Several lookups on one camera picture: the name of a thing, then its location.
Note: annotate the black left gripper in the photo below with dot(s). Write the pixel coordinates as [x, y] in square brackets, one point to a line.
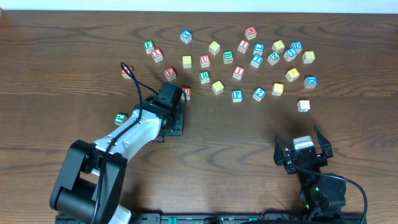
[177, 123]

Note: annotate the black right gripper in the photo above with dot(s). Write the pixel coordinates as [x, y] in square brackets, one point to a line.
[303, 156]

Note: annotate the red E wooden block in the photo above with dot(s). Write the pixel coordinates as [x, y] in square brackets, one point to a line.
[170, 74]

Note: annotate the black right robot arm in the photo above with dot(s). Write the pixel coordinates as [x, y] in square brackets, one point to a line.
[322, 194]

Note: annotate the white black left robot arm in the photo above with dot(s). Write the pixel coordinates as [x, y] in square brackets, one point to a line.
[89, 184]

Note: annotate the red U block lower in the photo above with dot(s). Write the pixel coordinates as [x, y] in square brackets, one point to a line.
[187, 92]

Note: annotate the red u block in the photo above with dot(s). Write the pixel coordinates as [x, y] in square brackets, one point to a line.
[187, 92]
[205, 61]

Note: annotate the yellow O wooden block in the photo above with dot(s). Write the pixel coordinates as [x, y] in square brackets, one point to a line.
[187, 61]

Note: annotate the green R wooden block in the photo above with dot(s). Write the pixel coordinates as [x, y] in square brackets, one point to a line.
[204, 77]

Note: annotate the red X wooden block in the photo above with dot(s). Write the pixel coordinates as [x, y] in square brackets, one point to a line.
[157, 55]

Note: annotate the green 7 wooden block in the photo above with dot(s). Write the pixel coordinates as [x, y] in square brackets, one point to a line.
[303, 106]

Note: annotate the yellow block lower middle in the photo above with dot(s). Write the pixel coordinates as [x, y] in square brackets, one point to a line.
[217, 87]

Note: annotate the red U block upper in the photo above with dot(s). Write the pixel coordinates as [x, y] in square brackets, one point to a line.
[205, 61]

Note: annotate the red A wooden block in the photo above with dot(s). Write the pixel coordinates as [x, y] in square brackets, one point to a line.
[124, 74]

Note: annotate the green F wooden block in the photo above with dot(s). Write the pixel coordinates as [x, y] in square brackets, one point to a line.
[149, 46]

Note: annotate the green J wooden block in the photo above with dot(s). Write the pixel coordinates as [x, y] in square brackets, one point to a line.
[120, 118]

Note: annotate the blue X wooden block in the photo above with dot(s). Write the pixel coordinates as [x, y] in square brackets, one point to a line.
[186, 36]

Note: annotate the yellow block upper middle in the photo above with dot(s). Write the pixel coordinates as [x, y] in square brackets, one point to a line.
[214, 48]

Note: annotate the yellow S wooden block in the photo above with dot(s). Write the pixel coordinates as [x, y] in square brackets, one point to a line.
[277, 89]

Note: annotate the blue P wooden block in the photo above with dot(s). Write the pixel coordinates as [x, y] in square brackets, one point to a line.
[237, 96]

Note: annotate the blue D block near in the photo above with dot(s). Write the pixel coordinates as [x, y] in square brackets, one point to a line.
[310, 82]

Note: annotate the blue d block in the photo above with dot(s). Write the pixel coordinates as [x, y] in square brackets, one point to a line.
[310, 82]
[296, 46]

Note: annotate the green B wooden block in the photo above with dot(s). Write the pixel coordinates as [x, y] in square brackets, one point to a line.
[228, 56]

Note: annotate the blue 2 wooden block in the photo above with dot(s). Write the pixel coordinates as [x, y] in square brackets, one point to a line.
[259, 94]

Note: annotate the red I block near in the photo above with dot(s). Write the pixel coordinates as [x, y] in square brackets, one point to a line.
[238, 72]

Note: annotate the red i block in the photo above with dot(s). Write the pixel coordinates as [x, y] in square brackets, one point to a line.
[238, 72]
[243, 46]

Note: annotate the yellow block with picture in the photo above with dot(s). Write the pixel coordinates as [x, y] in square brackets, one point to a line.
[292, 74]

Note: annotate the red I block far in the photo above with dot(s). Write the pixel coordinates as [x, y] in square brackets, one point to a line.
[243, 46]

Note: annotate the yellow 8 wooden block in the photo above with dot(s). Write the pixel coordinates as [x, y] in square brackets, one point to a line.
[308, 57]

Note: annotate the blue T wooden block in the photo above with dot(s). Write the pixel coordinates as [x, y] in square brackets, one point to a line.
[256, 60]

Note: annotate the green Z wooden block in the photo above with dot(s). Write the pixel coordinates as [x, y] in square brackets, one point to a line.
[273, 58]

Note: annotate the blue 5 wooden block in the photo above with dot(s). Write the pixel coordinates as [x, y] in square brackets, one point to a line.
[290, 54]

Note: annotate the blue L wooden block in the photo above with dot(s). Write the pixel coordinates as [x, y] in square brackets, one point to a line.
[258, 49]

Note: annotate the red H wooden block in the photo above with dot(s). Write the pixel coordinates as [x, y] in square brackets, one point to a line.
[250, 33]

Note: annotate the blue D block far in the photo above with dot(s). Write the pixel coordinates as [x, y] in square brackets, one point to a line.
[296, 46]

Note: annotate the yellow block near Z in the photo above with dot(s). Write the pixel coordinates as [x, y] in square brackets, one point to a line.
[278, 46]

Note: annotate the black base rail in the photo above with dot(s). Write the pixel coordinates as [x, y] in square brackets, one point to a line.
[273, 217]

